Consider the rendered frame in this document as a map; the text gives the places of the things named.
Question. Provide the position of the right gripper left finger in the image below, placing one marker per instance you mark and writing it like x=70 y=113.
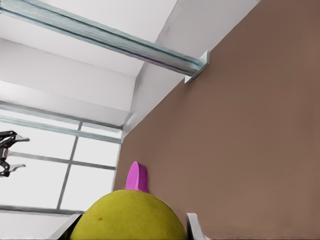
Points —
x=65 y=226

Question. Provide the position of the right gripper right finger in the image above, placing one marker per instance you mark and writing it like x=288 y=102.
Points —
x=195 y=227

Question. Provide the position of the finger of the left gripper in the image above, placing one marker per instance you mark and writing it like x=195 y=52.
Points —
x=22 y=139
x=18 y=167

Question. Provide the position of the yellow-green apple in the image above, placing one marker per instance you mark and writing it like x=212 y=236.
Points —
x=130 y=220

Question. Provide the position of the pink bowl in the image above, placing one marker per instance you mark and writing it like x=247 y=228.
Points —
x=137 y=176

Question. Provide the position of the thin silver frame post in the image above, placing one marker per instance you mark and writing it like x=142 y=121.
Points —
x=62 y=160
x=68 y=167

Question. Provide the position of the silver post foot bracket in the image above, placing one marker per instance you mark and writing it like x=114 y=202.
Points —
x=200 y=65

